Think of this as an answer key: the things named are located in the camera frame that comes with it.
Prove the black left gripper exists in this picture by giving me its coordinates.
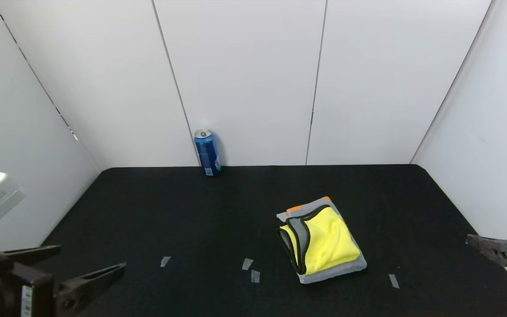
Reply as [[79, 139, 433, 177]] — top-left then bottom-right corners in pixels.
[[0, 244, 127, 317]]

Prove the yellow towel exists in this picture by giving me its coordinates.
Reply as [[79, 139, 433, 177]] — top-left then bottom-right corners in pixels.
[[279, 206, 361, 275]]

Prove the grey towel with orange marks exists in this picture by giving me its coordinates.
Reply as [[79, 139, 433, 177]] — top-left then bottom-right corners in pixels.
[[276, 196, 367, 284]]

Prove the blue drink can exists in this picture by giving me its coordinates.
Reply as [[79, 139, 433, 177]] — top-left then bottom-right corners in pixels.
[[194, 128, 222, 176]]

